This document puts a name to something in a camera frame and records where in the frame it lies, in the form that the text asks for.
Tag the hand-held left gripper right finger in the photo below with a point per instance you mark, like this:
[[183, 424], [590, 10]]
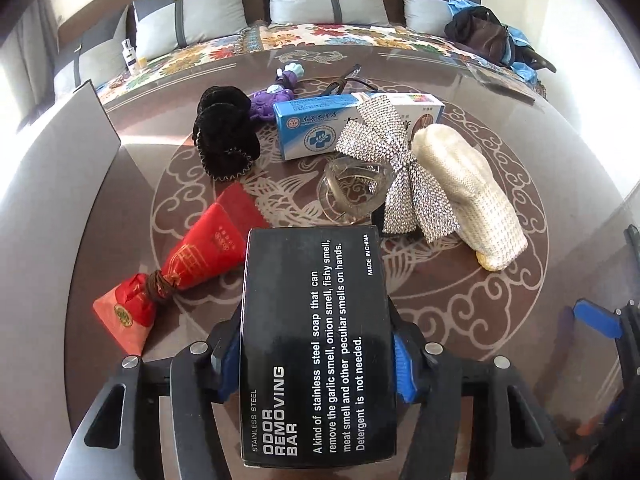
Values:
[[404, 367]]

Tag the clear glass ashtray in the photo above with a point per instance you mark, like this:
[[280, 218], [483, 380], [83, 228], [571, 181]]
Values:
[[350, 190]]

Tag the floral printed blanket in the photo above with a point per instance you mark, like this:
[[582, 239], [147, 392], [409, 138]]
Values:
[[300, 37]]

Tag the white knitted mitten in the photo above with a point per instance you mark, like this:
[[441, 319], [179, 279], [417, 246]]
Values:
[[470, 195]]

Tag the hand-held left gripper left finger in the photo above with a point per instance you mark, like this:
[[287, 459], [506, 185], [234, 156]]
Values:
[[229, 360]]

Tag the grey upright board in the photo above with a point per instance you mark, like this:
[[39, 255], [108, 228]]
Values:
[[55, 175]]

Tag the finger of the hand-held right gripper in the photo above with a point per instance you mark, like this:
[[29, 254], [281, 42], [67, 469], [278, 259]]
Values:
[[595, 316], [633, 240]]

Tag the brown patterned glass desktop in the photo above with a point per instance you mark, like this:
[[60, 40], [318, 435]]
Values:
[[450, 310]]

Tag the dark bag with blue cloth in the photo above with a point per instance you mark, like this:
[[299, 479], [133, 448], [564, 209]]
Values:
[[517, 42]]

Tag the blue white medicine box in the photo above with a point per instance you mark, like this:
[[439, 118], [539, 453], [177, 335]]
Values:
[[310, 125]]

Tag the black printed box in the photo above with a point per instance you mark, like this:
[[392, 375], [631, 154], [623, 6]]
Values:
[[315, 340]]

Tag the white small bottle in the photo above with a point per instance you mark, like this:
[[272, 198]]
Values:
[[131, 57]]

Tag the black fuzzy cloth bundle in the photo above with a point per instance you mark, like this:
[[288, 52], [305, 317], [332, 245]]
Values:
[[222, 135]]

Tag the brown bag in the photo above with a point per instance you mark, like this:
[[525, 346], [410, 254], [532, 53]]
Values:
[[482, 37]]

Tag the silver rhinestone bow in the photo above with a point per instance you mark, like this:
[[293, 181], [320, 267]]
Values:
[[405, 195]]

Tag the purple toy figure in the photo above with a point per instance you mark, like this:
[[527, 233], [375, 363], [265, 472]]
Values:
[[270, 102]]

